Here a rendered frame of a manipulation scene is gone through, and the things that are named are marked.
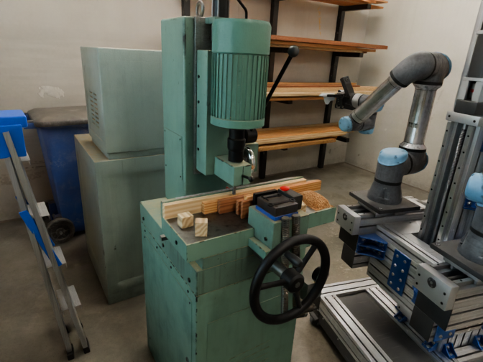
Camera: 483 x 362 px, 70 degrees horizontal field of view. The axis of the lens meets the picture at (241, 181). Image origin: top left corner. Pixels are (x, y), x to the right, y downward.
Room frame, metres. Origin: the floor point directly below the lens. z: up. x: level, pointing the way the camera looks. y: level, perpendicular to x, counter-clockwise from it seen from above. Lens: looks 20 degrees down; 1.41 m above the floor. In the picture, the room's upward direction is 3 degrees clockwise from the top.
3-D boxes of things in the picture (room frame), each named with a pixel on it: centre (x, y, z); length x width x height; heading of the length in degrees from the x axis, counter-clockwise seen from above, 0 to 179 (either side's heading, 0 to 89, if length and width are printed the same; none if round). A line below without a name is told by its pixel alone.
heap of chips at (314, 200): (1.20, -0.27, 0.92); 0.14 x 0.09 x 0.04; 33
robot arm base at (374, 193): (1.48, -0.67, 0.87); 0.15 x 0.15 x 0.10
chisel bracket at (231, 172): (1.13, 0.03, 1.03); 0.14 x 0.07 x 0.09; 33
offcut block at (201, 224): (0.91, 0.11, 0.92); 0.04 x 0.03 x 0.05; 95
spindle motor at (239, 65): (1.12, 0.02, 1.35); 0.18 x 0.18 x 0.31
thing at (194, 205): (1.16, -0.01, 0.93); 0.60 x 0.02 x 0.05; 123
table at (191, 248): (1.05, -0.08, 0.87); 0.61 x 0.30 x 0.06; 123
